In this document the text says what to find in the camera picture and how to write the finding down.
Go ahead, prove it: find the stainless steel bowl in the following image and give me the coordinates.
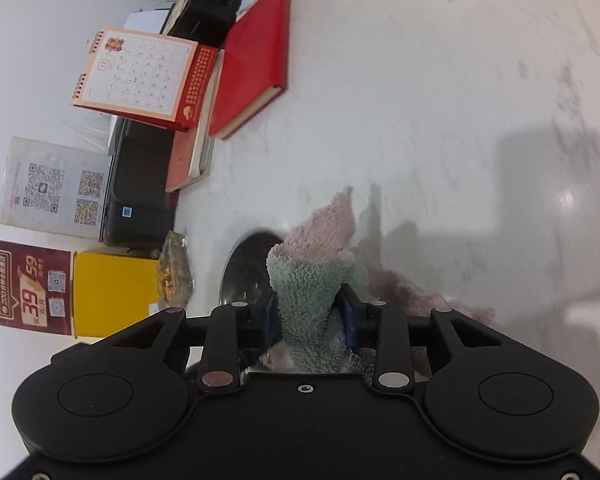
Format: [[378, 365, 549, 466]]
[[219, 230, 301, 374]]

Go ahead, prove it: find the red hardcover notebook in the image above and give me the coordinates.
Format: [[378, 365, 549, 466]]
[[208, 0, 292, 141]]

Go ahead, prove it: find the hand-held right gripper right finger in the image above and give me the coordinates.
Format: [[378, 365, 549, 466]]
[[337, 285, 503, 393]]

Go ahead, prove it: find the black printer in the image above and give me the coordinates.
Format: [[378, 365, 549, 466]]
[[100, 117, 181, 249]]

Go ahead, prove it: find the yellow box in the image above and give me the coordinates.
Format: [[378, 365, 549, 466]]
[[71, 250, 164, 344]]

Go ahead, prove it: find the white code sign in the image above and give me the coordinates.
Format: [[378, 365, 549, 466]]
[[0, 136, 115, 241]]

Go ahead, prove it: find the salmon pink notebook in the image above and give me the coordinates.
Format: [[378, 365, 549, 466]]
[[165, 50, 226, 194]]

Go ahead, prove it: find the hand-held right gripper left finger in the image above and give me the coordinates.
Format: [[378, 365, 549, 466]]
[[114, 295, 281, 393]]

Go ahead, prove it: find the red poster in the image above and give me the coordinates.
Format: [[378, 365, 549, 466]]
[[0, 236, 74, 337]]

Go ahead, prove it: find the red desk calendar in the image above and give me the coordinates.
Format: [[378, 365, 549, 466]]
[[72, 27, 220, 132]]

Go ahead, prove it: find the green and pink fluffy cloth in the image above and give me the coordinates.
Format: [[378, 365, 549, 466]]
[[265, 186, 496, 376]]

